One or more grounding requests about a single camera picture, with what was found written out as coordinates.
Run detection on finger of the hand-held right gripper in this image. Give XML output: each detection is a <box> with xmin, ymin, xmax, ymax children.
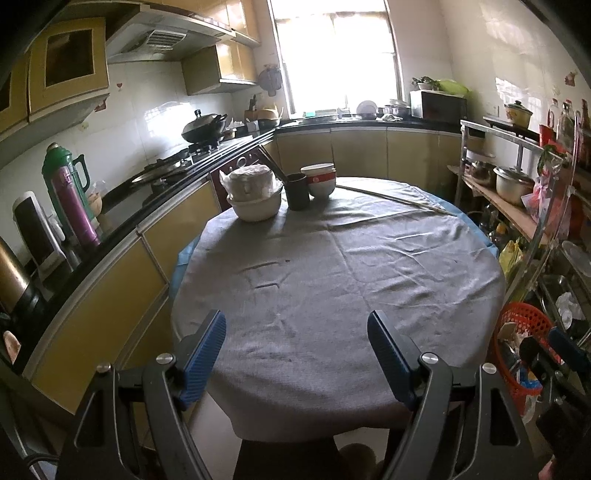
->
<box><xmin>547</xmin><ymin>327</ymin><xmax>591</xmax><ymax>370</ymax></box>
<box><xmin>519</xmin><ymin>337</ymin><xmax>555</xmax><ymax>374</ymax></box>

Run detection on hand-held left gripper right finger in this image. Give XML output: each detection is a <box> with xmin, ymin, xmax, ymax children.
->
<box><xmin>367</xmin><ymin>309</ymin><xmax>546</xmax><ymax>480</ymax></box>

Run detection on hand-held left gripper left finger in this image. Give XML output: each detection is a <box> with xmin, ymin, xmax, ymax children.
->
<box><xmin>55</xmin><ymin>309</ymin><xmax>228</xmax><ymax>480</ymax></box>

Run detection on red plastic basket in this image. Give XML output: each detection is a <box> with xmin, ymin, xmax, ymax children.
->
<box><xmin>493</xmin><ymin>302</ymin><xmax>555</xmax><ymax>416</ymax></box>

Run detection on person's right forearm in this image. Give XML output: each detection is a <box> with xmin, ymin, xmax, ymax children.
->
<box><xmin>538</xmin><ymin>455</ymin><xmax>561</xmax><ymax>480</ymax></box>

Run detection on white plastic bag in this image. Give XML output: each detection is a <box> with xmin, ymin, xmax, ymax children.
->
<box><xmin>554</xmin><ymin>291</ymin><xmax>585</xmax><ymax>328</ymax></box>

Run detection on round metal pot lid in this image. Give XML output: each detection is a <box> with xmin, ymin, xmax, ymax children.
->
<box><xmin>561</xmin><ymin>240</ymin><xmax>591</xmax><ymax>278</ymax></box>

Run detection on yellow packet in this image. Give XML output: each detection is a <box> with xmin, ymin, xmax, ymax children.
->
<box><xmin>499</xmin><ymin>240</ymin><xmax>525</xmax><ymax>282</ymax></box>

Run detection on grey tablecloth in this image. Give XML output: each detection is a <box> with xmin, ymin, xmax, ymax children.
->
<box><xmin>170</xmin><ymin>176</ymin><xmax>506</xmax><ymax>439</ymax></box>

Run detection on yellow base cabinets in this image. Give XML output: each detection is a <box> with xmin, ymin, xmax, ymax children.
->
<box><xmin>18</xmin><ymin>124</ymin><xmax>462</xmax><ymax>416</ymax></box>

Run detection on large white bowl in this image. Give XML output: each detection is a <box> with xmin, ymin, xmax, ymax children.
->
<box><xmin>226</xmin><ymin>185</ymin><xmax>284</xmax><ymax>222</ymax></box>

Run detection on pink plastic bag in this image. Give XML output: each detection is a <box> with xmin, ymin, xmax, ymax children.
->
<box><xmin>522</xmin><ymin>178</ymin><xmax>555</xmax><ymax>210</ymax></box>

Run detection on steel cooking pot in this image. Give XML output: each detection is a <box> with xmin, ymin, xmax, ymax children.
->
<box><xmin>493</xmin><ymin>166</ymin><xmax>535</xmax><ymax>206</ymax></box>

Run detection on black kitchen countertop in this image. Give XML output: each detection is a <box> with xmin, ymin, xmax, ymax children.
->
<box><xmin>0</xmin><ymin>115</ymin><xmax>462</xmax><ymax>370</ymax></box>

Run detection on bagged white bowl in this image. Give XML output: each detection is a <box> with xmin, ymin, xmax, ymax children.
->
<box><xmin>220</xmin><ymin>165</ymin><xmax>283</xmax><ymax>201</ymax></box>

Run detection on black cup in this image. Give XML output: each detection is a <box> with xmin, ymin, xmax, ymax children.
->
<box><xmin>285</xmin><ymin>174</ymin><xmax>311</xmax><ymax>212</ymax></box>

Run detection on red banded bowl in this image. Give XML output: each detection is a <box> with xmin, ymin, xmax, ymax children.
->
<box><xmin>305</xmin><ymin>168</ymin><xmax>337</xmax><ymax>200</ymax></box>

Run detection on purple thermos bottle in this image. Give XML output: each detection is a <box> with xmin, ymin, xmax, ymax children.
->
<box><xmin>51</xmin><ymin>166</ymin><xmax>101</xmax><ymax>247</ymax></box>

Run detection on small dark pot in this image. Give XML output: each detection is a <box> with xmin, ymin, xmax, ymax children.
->
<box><xmin>468</xmin><ymin>159</ymin><xmax>495</xmax><ymax>185</ymax></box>

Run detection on gas stove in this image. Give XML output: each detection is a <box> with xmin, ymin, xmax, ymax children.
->
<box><xmin>131</xmin><ymin>138</ymin><xmax>241</xmax><ymax>185</ymax></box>

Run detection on bronze metal flask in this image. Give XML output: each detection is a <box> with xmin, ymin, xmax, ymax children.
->
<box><xmin>0</xmin><ymin>237</ymin><xmax>47</xmax><ymax>319</ymax></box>

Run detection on white countertop appliance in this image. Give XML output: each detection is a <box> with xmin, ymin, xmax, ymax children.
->
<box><xmin>13</xmin><ymin>191</ymin><xmax>68</xmax><ymax>278</ymax></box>

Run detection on metal storage rack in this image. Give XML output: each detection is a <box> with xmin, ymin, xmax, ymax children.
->
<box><xmin>448</xmin><ymin>117</ymin><xmax>591</xmax><ymax>333</ymax></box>

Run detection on black wok with lid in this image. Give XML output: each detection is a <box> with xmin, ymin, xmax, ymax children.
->
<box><xmin>181</xmin><ymin>109</ymin><xmax>229</xmax><ymax>143</ymax></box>

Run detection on clear glass bottle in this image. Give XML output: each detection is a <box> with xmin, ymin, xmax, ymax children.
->
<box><xmin>558</xmin><ymin>99</ymin><xmax>575</xmax><ymax>148</ymax></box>

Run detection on black tray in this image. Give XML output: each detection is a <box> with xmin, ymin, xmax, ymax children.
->
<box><xmin>484</xmin><ymin>115</ymin><xmax>543</xmax><ymax>141</ymax></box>

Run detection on green thermos jug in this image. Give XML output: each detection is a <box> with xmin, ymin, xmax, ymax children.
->
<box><xmin>41</xmin><ymin>142</ymin><xmax>90</xmax><ymax>232</ymax></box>

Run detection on yellow enamel pot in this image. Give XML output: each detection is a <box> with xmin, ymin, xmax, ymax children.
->
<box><xmin>504</xmin><ymin>100</ymin><xmax>534</xmax><ymax>127</ymax></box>

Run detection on microwave oven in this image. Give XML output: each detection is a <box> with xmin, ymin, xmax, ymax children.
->
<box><xmin>410</xmin><ymin>90</ymin><xmax>468</xmax><ymax>123</ymax></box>

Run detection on kitchen window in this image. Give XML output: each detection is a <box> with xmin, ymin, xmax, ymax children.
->
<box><xmin>270</xmin><ymin>0</ymin><xmax>400</xmax><ymax>116</ymax></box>

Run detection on range hood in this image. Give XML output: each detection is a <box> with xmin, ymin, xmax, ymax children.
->
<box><xmin>106</xmin><ymin>4</ymin><xmax>236</xmax><ymax>63</ymax></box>

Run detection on dark wall hanging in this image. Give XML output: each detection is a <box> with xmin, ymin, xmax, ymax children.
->
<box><xmin>257</xmin><ymin>65</ymin><xmax>282</xmax><ymax>97</ymax></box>

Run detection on yellow wall cabinet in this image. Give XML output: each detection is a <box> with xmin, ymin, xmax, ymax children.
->
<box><xmin>181</xmin><ymin>0</ymin><xmax>262</xmax><ymax>96</ymax></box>

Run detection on yellow glass-door wall cabinets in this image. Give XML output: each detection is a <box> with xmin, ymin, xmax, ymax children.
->
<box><xmin>0</xmin><ymin>16</ymin><xmax>110</xmax><ymax>158</ymax></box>

